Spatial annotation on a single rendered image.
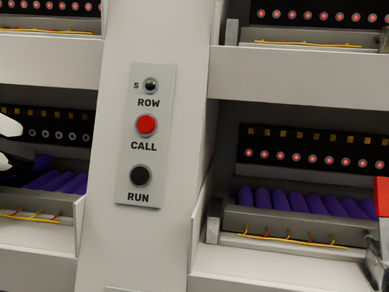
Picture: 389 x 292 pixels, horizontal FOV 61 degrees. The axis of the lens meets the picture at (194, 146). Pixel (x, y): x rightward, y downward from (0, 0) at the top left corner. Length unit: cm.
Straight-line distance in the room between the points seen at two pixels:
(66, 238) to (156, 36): 20
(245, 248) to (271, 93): 14
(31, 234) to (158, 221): 13
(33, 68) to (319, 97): 26
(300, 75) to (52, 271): 27
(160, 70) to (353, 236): 24
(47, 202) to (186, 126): 17
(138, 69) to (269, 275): 20
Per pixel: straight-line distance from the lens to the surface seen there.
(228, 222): 34
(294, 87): 29
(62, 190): 40
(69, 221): 36
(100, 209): 30
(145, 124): 28
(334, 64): 30
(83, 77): 32
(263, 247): 33
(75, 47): 33
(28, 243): 34
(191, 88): 28
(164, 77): 29
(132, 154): 28
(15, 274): 35
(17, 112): 53
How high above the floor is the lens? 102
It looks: 4 degrees up
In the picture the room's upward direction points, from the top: 6 degrees clockwise
